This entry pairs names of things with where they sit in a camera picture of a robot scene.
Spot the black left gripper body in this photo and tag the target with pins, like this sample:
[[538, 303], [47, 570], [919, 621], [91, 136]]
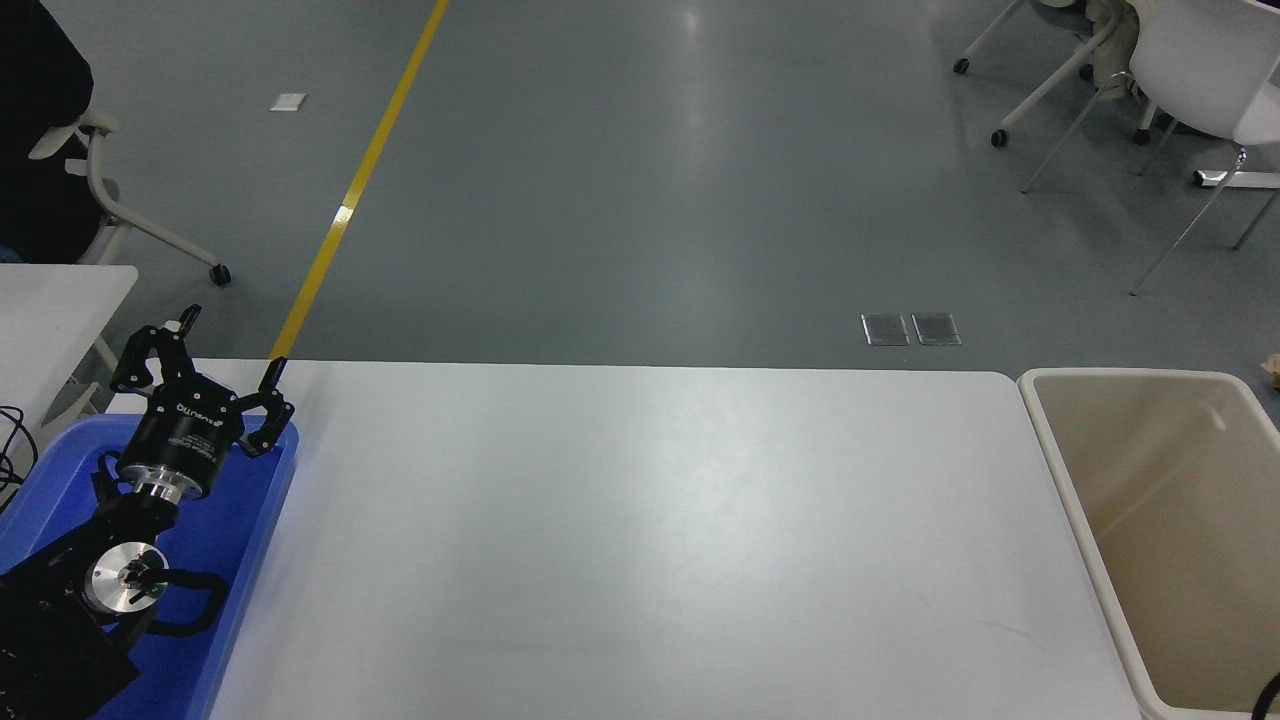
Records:
[[185, 435]]

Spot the blue plastic tray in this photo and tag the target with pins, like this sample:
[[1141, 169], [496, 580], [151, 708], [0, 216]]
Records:
[[235, 520]]

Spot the white side table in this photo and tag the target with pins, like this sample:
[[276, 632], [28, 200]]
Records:
[[50, 320]]

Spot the white wheeled office chair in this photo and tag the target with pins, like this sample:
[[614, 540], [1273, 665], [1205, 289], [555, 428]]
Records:
[[100, 195]]

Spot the seated person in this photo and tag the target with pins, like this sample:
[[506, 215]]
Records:
[[30, 150]]

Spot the white floor plate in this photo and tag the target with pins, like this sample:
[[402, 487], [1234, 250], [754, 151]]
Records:
[[287, 102]]

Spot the silver floor socket plate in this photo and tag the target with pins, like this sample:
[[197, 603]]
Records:
[[886, 330], [936, 329]]

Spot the white chair with casters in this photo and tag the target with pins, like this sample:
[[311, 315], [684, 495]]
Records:
[[1050, 85]]

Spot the beige garment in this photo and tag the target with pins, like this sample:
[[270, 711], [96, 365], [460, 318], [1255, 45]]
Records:
[[1105, 50]]

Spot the large pale plastic bin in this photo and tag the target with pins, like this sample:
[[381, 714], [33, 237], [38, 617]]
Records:
[[1180, 540]]

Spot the white shell chair metal legs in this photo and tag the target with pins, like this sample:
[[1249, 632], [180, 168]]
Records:
[[1200, 60]]

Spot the white metal foot bar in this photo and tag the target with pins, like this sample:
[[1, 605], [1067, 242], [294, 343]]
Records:
[[1240, 179]]

